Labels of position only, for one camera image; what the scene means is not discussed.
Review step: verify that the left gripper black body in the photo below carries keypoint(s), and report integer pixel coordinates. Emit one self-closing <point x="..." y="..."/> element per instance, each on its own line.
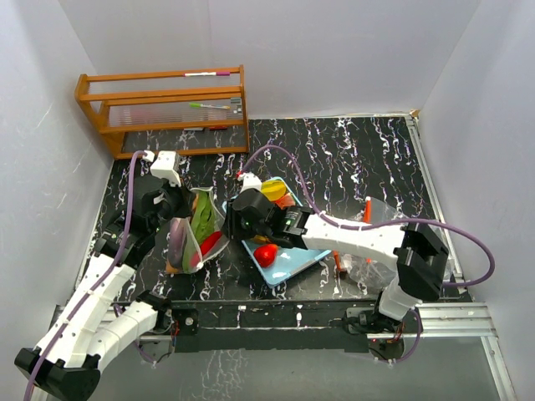
<point x="175" y="205"/>

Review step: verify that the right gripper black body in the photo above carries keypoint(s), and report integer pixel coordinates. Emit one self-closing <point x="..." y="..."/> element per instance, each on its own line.
<point x="241" y="229"/>

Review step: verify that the purple eggplant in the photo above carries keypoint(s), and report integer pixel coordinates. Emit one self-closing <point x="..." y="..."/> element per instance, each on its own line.
<point x="178" y="234"/>

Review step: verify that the red chili pepper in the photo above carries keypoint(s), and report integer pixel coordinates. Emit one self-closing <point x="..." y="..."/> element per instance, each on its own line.
<point x="210" y="242"/>

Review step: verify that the white dotted zip bag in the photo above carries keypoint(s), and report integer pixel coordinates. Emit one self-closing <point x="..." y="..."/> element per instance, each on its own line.
<point x="193" y="261"/>

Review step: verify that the watermelon slice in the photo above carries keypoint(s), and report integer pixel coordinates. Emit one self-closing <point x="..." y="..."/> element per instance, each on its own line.
<point x="286" y="201"/>

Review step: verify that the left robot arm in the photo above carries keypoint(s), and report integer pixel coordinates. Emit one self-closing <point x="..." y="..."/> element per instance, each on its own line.
<point x="68" y="361"/>

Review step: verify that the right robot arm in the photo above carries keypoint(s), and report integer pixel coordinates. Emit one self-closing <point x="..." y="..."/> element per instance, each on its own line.
<point x="412" y="251"/>

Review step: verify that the clear bag orange zipper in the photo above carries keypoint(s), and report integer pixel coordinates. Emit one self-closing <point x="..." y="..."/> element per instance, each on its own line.
<point x="371" y="265"/>

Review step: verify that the yellow banana bunch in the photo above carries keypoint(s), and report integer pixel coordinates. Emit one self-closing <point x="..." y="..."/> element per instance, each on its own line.
<point x="261" y="240"/>

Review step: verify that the yellow starfruit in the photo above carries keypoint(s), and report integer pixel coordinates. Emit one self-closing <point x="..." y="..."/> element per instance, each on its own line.
<point x="273" y="189"/>

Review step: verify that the light blue plastic basket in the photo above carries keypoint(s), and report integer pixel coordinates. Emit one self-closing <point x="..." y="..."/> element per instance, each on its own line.
<point x="292" y="258"/>

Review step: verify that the wooden shelf rack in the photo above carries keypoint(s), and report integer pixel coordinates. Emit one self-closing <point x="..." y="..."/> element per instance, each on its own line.
<point x="117" y="105"/>

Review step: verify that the green pen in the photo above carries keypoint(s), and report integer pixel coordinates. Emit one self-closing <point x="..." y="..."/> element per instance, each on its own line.
<point x="208" y="106"/>

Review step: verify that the pink white pen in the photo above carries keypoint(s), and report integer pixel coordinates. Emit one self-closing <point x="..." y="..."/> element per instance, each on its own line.
<point x="208" y="74"/>

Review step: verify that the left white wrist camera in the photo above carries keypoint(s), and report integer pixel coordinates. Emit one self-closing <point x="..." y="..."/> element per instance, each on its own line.
<point x="165" y="167"/>

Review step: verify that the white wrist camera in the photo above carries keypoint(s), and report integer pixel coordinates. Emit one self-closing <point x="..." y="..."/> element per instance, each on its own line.
<point x="165" y="167"/>
<point x="249" y="181"/>

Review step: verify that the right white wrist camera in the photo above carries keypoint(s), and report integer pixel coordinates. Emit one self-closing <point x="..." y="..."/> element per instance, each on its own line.
<point x="249" y="181"/>

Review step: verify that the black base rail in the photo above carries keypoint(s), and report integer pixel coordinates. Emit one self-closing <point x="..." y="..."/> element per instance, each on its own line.
<point x="276" y="325"/>

